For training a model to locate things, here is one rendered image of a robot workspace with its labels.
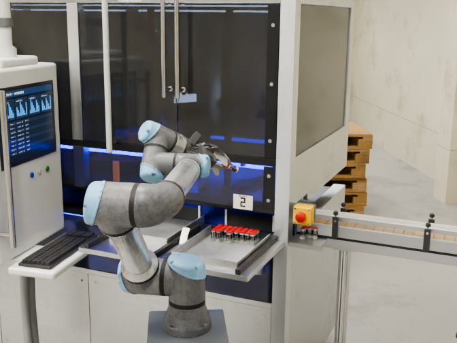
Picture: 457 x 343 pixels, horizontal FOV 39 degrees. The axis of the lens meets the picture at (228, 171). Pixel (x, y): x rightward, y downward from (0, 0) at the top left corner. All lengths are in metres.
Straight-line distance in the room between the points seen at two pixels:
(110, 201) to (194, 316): 0.55
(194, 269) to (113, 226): 0.38
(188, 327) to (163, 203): 0.52
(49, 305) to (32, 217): 0.66
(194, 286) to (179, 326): 0.13
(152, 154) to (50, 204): 0.97
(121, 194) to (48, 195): 1.26
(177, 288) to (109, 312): 1.16
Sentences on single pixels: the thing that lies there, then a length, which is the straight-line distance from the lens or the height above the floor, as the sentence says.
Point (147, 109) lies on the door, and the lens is 2.75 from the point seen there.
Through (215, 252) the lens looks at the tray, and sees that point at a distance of 2.46.
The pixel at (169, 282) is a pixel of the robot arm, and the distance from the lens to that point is 2.00.
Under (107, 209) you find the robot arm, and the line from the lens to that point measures 1.67.
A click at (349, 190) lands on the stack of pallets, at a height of 0.27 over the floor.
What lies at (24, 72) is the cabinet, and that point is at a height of 1.53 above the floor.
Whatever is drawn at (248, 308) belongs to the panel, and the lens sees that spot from 2.77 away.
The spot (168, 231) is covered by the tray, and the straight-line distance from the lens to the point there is 2.70.
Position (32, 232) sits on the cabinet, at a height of 0.87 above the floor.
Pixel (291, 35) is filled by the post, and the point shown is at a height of 1.69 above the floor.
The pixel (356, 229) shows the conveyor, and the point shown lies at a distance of 2.63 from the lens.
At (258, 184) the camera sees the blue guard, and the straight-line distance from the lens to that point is 2.58.
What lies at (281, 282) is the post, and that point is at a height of 0.70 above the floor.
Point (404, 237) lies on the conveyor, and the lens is 2.60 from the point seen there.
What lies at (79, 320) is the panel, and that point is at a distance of 3.25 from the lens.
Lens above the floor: 1.75
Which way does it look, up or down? 13 degrees down
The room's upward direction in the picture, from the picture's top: 1 degrees clockwise
